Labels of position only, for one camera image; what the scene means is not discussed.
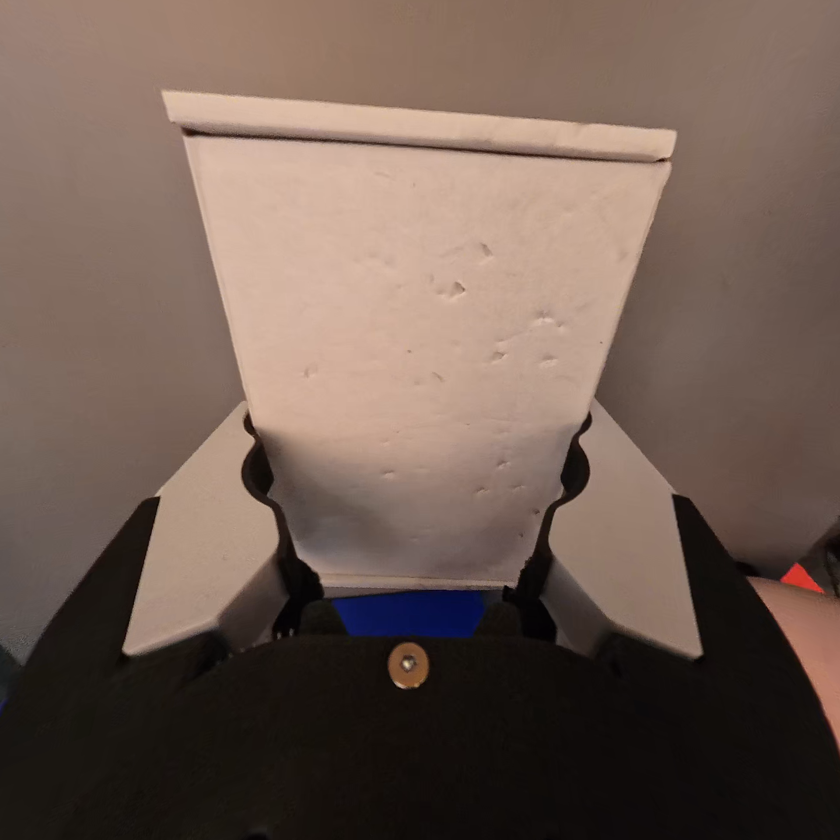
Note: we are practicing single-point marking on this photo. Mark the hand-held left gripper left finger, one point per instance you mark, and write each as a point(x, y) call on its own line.
point(203, 544)

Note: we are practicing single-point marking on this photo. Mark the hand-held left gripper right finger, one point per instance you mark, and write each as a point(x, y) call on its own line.
point(623, 551)

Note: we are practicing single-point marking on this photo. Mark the blue plastic bin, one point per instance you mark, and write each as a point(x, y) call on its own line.
point(407, 613)

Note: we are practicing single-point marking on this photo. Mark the white cardboard mailer box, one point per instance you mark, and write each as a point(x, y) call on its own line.
point(426, 328)

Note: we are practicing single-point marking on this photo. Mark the person's right forearm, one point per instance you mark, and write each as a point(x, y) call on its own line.
point(807, 643)

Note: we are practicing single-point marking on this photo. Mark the red cloth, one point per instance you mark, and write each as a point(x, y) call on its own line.
point(802, 581)

